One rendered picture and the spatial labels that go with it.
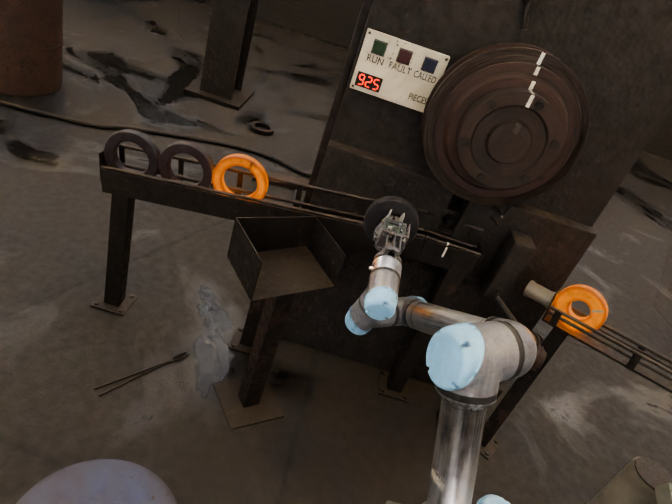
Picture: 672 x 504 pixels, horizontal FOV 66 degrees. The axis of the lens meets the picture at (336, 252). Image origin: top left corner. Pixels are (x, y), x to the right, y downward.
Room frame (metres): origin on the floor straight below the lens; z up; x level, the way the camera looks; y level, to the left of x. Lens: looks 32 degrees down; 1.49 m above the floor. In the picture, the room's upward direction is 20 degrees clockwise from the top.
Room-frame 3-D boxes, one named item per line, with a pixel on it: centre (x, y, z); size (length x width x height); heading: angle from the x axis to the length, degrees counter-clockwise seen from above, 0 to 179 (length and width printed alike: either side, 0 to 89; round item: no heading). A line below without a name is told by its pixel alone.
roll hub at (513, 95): (1.48, -0.35, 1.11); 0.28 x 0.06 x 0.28; 94
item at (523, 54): (1.57, -0.34, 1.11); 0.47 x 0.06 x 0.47; 94
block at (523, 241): (1.60, -0.57, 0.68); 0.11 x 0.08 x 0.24; 4
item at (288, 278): (1.24, 0.13, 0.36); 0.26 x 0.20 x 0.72; 129
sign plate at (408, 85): (1.66, 0.01, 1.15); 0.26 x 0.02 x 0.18; 94
